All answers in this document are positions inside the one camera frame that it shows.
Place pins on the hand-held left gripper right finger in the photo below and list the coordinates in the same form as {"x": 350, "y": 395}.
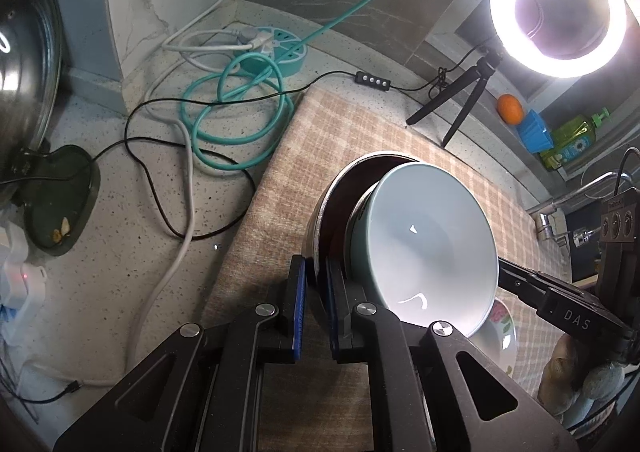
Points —
{"x": 334, "y": 317}

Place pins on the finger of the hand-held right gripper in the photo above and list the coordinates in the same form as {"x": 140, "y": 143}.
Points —
{"x": 575, "y": 319}

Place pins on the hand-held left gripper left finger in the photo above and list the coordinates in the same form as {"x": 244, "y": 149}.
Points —
{"x": 299, "y": 312}

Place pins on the large stainless steel bowl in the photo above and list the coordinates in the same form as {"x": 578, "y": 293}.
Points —
{"x": 314, "y": 242}

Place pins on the rose print white plate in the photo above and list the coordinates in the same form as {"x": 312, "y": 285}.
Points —
{"x": 500, "y": 337}

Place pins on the pale blue ceramic bowl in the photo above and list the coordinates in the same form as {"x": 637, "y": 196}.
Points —
{"x": 425, "y": 252}

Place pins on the chrome kitchen faucet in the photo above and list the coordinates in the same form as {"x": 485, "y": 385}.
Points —
{"x": 547, "y": 224}

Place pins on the green dish soap bottle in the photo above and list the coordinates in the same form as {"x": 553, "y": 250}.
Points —
{"x": 570, "y": 139}

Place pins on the blue ribbed cup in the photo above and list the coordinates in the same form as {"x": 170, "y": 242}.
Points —
{"x": 534, "y": 134}

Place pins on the orange fruit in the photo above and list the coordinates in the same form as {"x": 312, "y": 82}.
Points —
{"x": 510, "y": 109}

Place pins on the plaid table cloth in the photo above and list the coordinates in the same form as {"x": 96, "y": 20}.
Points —
{"x": 350, "y": 131}

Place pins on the black inline light controller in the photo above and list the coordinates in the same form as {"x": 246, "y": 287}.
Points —
{"x": 372, "y": 79}

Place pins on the round teal power strip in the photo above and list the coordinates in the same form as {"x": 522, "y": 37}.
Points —
{"x": 285, "y": 59}

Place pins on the dark green dish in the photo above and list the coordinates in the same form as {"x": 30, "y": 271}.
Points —
{"x": 60, "y": 192}

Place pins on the steel pot lid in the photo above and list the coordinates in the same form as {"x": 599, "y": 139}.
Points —
{"x": 25, "y": 81}

